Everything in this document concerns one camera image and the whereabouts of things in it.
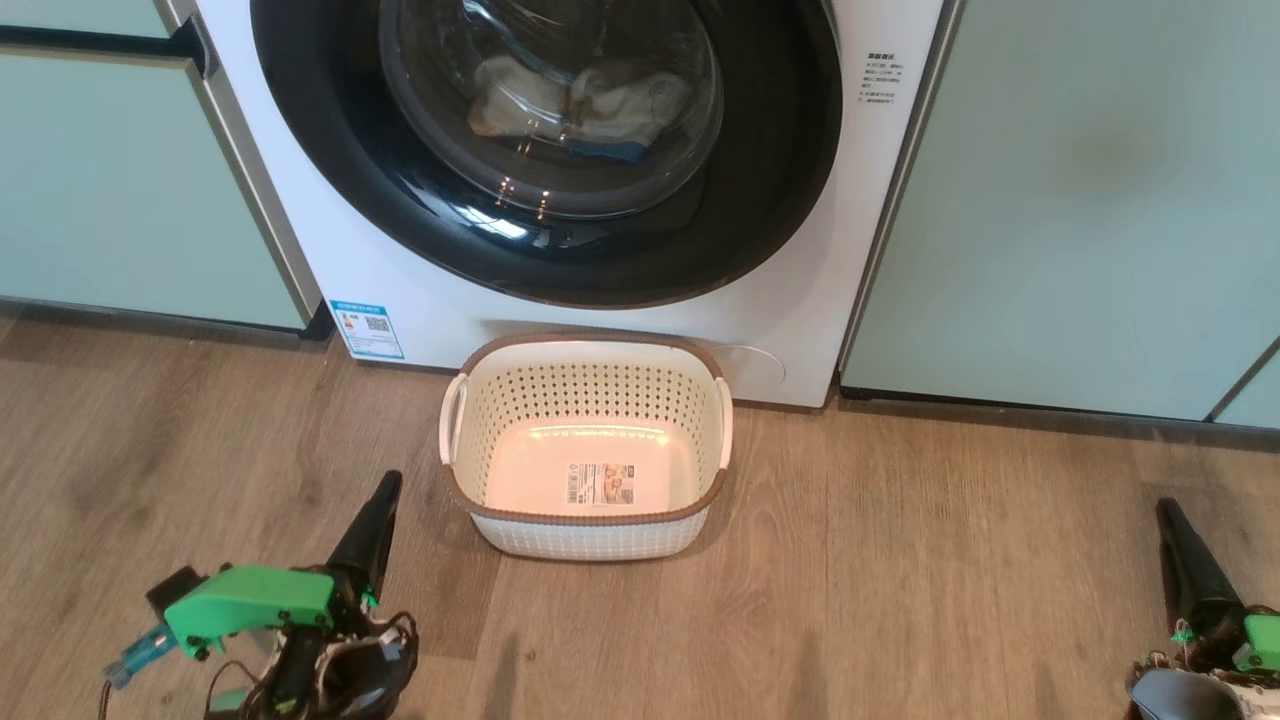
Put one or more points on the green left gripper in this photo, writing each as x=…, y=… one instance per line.
x=250, y=600

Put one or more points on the blue energy label sticker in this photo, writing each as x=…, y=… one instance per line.
x=368, y=330

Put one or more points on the pale green cabinet with black gap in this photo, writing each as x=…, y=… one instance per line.
x=100, y=200

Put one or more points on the white front-load washing machine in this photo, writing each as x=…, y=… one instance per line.
x=800, y=300

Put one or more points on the printed white label sticker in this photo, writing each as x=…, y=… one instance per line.
x=601, y=484

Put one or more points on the pale green plain cabinet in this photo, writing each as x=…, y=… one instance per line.
x=1050, y=200

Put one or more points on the cream yellow bear-print clothes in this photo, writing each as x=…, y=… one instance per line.
x=620, y=110

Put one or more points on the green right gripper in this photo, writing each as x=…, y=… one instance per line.
x=1262, y=642

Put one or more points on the washing machine door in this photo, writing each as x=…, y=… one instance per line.
x=330, y=150

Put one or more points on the white basket with brown rim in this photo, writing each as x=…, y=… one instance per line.
x=590, y=535

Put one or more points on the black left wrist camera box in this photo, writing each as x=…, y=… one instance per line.
x=172, y=592

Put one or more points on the round drain filter cover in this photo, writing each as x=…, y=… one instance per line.
x=760, y=370

